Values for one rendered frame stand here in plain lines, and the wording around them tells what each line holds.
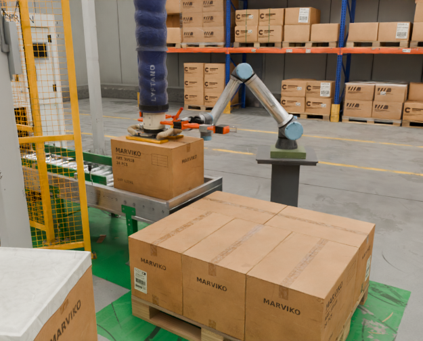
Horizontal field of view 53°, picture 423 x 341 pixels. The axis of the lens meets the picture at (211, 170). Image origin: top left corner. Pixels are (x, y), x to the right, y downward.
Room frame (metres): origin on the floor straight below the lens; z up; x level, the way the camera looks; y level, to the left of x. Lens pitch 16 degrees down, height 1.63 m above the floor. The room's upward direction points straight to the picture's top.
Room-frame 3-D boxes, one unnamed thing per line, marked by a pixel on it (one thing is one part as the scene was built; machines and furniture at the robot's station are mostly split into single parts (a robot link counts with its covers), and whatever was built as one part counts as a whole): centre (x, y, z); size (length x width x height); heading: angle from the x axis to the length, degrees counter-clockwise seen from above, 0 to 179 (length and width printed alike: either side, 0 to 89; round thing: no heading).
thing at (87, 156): (4.06, 1.24, 0.60); 1.60 x 0.10 x 0.09; 57
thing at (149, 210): (3.37, 1.27, 0.50); 2.31 x 0.05 x 0.19; 57
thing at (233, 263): (2.39, -0.28, 0.34); 1.20 x 1.00 x 0.40; 57
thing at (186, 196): (3.00, 0.11, 0.58); 0.70 x 0.03 x 0.06; 147
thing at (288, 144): (3.52, -0.64, 0.85); 0.19 x 0.19 x 0.10
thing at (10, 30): (2.64, 1.23, 1.62); 0.20 x 0.05 x 0.30; 57
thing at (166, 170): (3.19, 0.42, 0.75); 0.60 x 0.40 x 0.40; 57
